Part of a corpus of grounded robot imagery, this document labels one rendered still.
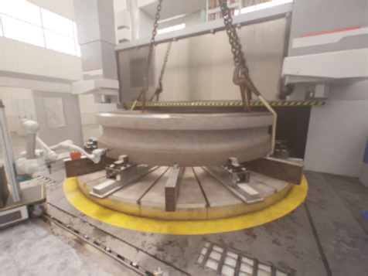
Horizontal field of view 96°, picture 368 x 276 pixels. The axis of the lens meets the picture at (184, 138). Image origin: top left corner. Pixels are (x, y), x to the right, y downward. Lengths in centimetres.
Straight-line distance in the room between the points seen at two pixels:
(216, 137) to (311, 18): 270
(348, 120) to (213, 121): 375
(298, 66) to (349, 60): 66
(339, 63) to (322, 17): 98
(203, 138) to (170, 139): 61
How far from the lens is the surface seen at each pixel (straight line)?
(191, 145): 303
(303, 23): 426
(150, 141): 318
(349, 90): 474
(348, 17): 435
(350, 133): 582
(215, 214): 291
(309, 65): 365
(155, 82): 687
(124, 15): 844
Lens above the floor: 175
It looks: 11 degrees down
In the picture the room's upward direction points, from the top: straight up
